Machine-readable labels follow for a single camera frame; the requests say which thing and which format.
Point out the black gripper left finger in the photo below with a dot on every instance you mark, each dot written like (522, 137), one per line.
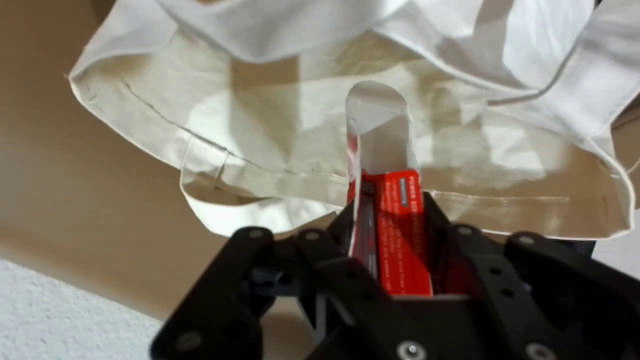
(342, 307)

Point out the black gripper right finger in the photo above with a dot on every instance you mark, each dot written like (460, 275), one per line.
(544, 299)

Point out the orange red white box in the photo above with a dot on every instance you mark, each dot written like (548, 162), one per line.
(389, 229)

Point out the cream canvas tote bag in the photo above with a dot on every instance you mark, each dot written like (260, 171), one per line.
(509, 108)

